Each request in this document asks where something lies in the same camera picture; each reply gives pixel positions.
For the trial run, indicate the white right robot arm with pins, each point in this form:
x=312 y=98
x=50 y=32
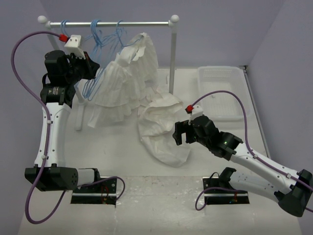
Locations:
x=291 y=189

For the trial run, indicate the white hanging garment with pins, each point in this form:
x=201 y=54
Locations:
x=125 y=80

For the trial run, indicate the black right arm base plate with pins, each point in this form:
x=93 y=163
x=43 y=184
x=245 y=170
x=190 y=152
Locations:
x=218 y=193

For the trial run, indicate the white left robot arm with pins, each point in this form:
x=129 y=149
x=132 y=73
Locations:
x=50 y=172

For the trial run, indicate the white clothes rack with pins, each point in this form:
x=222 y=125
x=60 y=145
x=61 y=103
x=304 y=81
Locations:
x=172 y=24

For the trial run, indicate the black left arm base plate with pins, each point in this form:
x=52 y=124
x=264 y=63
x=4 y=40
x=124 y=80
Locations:
x=99 y=194

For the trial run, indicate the white skirt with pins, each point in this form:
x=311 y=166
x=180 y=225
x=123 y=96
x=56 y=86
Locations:
x=157 y=115

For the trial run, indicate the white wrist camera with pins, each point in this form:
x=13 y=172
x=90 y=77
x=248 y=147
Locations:
x=73 y=45
x=194 y=112

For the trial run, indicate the blue empty hangers bunch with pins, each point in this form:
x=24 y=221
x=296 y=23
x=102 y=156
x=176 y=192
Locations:
x=105 y=47

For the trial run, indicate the blue hanger holding garment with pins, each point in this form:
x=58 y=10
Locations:
x=119 y=36

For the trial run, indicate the white plastic basket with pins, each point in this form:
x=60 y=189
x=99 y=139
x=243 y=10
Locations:
x=229 y=85

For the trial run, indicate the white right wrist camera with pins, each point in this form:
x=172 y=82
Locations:
x=194 y=112

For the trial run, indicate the blue wire hanger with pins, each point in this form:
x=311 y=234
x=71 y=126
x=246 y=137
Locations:
x=63 y=27

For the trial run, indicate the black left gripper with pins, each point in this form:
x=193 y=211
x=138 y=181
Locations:
x=91 y=66

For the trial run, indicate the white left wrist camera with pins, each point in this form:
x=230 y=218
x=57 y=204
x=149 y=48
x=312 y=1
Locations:
x=73 y=45

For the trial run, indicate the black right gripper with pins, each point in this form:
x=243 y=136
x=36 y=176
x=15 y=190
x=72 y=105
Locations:
x=181 y=127

